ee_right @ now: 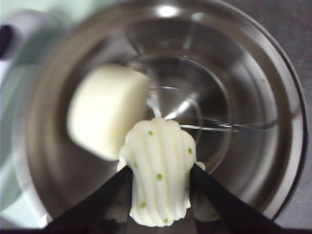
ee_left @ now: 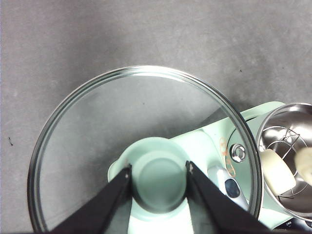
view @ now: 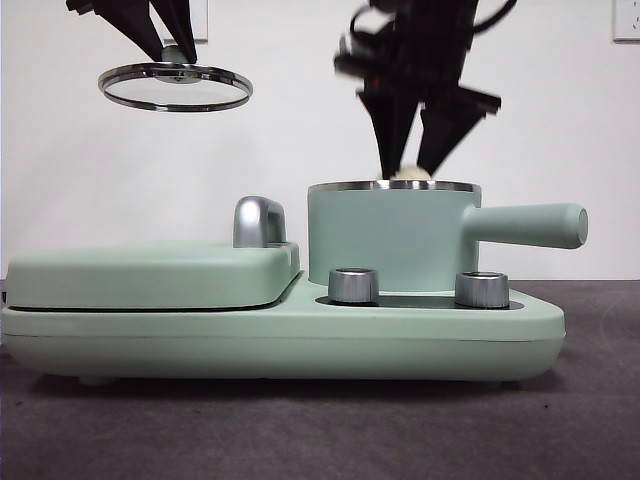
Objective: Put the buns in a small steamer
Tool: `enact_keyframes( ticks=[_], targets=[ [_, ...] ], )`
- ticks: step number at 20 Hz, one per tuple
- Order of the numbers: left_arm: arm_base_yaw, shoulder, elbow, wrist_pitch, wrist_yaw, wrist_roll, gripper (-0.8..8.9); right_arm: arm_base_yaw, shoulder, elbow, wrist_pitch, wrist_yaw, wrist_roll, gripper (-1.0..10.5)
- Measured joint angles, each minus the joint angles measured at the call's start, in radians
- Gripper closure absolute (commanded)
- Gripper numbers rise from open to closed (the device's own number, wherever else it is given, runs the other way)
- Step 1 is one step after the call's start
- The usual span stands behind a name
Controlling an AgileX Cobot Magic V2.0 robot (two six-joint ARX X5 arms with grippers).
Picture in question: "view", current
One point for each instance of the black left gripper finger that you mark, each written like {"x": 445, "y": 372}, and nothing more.
{"x": 177, "y": 25}
{"x": 125, "y": 22}

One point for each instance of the green breakfast machine base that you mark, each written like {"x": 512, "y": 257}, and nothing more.
{"x": 280, "y": 340}

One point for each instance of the glass pot lid green knob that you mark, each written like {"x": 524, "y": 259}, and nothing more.
{"x": 175, "y": 82}

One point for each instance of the silver control knob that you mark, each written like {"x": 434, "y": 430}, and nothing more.
{"x": 352, "y": 287}
{"x": 481, "y": 290}

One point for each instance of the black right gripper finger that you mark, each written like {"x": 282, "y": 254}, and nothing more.
{"x": 445, "y": 135}
{"x": 387, "y": 130}

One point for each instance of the swirled white steamed bun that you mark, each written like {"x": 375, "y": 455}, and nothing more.
{"x": 411, "y": 173}

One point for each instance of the white wall socket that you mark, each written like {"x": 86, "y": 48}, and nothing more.
{"x": 201, "y": 25}
{"x": 627, "y": 20}

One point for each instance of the green hinged griddle cover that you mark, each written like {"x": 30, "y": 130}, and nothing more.
{"x": 150, "y": 275}

